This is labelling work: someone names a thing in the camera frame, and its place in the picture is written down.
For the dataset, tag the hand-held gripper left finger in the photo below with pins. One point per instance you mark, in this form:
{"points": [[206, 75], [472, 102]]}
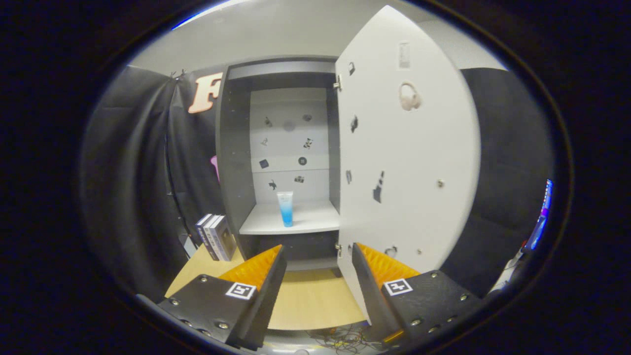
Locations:
{"points": [[263, 305]]}

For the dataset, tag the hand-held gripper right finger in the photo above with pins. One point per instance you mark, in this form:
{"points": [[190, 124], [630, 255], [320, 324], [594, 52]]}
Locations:
{"points": [[372, 296]]}

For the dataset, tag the blue white tube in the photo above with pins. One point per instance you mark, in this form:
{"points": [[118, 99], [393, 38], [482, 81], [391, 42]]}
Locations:
{"points": [[286, 212]]}

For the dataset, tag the white cabinet door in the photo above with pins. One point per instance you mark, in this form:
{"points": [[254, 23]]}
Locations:
{"points": [[419, 148]]}

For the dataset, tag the metal door hinge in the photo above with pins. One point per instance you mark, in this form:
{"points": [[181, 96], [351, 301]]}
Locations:
{"points": [[338, 249], [337, 83]]}

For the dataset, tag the grey cover book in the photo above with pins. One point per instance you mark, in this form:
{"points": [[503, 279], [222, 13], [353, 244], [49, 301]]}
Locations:
{"points": [[224, 239]]}

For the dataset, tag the white spine book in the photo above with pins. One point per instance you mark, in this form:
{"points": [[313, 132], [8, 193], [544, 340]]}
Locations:
{"points": [[211, 239]]}

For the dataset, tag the white cabinet shelf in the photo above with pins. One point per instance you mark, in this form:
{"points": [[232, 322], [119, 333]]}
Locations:
{"points": [[315, 217]]}

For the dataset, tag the grey cabinet body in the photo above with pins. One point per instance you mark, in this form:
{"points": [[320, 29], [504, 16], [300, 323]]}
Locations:
{"points": [[231, 172]]}

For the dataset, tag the thin black pole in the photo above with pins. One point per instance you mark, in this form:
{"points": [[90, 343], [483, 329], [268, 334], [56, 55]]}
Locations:
{"points": [[172, 192]]}

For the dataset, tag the black backdrop cloth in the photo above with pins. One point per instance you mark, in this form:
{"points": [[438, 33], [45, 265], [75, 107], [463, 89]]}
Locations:
{"points": [[128, 187]]}

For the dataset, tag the computer monitor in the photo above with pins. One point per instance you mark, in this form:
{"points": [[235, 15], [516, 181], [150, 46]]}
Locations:
{"points": [[542, 222]]}

